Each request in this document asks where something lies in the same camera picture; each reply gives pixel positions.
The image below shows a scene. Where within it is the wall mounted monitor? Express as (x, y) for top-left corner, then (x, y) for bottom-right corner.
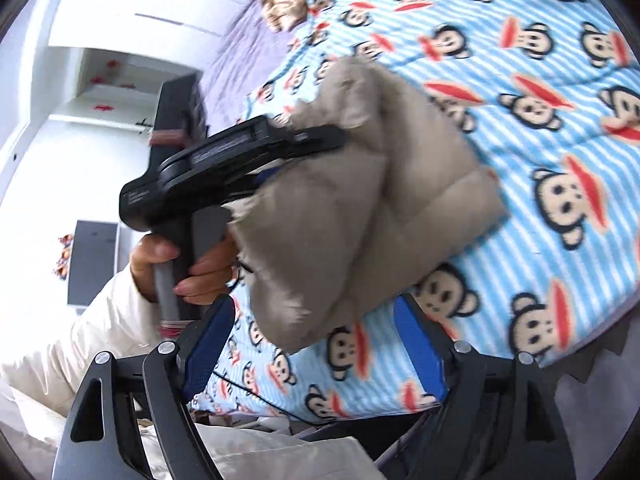
(67, 220), (118, 309)

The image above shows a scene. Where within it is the person's left hand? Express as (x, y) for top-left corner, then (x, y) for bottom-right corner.
(129, 231), (241, 307)

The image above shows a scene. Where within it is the beige puffer jacket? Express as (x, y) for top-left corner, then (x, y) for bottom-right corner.
(230, 58), (506, 353)

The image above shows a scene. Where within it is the blue monkey print blanket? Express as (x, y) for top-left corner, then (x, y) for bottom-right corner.
(190, 0), (639, 424)

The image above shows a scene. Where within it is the striped beige fleece garment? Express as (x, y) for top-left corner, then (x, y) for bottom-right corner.
(260, 0), (308, 32)

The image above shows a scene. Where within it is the white door with handle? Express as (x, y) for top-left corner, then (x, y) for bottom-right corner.
(49, 49), (194, 133)

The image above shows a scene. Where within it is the purple bed cover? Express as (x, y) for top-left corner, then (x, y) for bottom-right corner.
(200, 0), (294, 133)

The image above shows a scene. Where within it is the white wardrobe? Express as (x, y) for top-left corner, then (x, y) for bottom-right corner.
(49, 0), (250, 70)

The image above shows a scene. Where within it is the fruit ornament wall decoration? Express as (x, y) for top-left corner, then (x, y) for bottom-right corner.
(54, 234), (74, 281)

